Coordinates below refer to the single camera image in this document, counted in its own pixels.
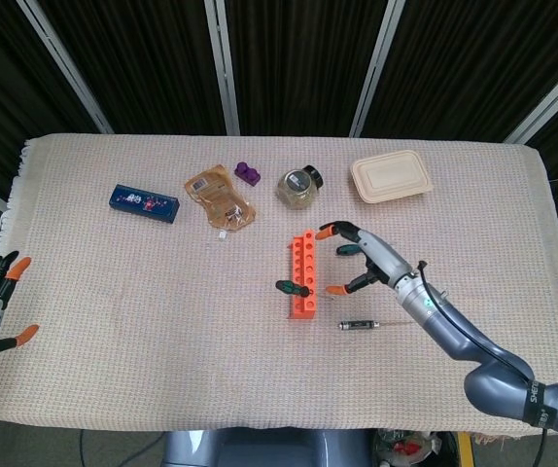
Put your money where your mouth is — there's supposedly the purple plastic block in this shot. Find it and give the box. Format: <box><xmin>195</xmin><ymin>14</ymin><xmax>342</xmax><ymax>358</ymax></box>
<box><xmin>233</xmin><ymin>161</ymin><xmax>262</xmax><ymax>188</ymax></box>

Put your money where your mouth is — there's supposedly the beige woven tablecloth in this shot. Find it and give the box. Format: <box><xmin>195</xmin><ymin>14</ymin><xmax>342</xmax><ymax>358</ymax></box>
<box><xmin>0</xmin><ymin>132</ymin><xmax>558</xmax><ymax>447</ymax></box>

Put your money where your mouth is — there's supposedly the dark blue printed carton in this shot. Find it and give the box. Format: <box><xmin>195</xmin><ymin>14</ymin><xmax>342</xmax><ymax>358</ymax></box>
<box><xmin>109</xmin><ymin>183</ymin><xmax>182</xmax><ymax>225</ymax></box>

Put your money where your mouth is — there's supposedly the brown transparent snack pouch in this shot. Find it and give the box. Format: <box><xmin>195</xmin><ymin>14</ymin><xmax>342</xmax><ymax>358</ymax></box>
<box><xmin>184</xmin><ymin>163</ymin><xmax>258</xmax><ymax>231</ymax></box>

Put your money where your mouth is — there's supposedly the black bin with trash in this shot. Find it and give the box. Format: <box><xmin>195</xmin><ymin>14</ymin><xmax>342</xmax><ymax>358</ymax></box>
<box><xmin>373</xmin><ymin>429</ymin><xmax>458</xmax><ymax>467</ymax></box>

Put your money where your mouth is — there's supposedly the orange perforated tool rack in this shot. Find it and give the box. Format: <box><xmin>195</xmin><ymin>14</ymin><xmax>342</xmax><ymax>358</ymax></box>
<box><xmin>288</xmin><ymin>228</ymin><xmax>320</xmax><ymax>322</ymax></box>

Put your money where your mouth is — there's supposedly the beige lidded lunch box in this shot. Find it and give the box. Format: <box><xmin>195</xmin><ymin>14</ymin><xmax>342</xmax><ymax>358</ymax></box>
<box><xmin>349</xmin><ymin>149</ymin><xmax>435</xmax><ymax>205</ymax></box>

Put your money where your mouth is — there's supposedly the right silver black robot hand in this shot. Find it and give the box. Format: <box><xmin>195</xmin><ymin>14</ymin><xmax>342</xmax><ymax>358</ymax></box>
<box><xmin>317</xmin><ymin>220</ymin><xmax>414</xmax><ymax>298</ymax></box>

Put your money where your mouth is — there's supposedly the glass jar with black lid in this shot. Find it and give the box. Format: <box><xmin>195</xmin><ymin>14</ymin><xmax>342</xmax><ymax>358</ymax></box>
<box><xmin>275</xmin><ymin>164</ymin><xmax>325</xmax><ymax>211</ymax></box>

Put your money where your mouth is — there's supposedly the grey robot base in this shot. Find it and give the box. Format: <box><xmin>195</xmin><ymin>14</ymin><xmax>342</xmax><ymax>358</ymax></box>
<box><xmin>160</xmin><ymin>429</ymin><xmax>373</xmax><ymax>467</ymax></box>

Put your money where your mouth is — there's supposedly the yellow floor post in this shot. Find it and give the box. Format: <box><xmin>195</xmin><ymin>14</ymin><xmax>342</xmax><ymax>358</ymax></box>
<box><xmin>457</xmin><ymin>431</ymin><xmax>475</xmax><ymax>467</ymax></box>

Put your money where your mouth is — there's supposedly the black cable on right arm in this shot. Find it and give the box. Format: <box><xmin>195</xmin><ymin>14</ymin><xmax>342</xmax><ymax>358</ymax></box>
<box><xmin>416</xmin><ymin>260</ymin><xmax>552</xmax><ymax>467</ymax></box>

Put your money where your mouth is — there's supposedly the black metal precision screwdriver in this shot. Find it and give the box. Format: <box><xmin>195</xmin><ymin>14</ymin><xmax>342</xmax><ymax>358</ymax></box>
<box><xmin>338</xmin><ymin>319</ymin><xmax>419</xmax><ymax>335</ymax></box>

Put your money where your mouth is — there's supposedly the long green handled screwdriver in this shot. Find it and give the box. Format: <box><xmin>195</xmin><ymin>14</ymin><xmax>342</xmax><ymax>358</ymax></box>
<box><xmin>274</xmin><ymin>278</ymin><xmax>316</xmax><ymax>300</ymax></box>

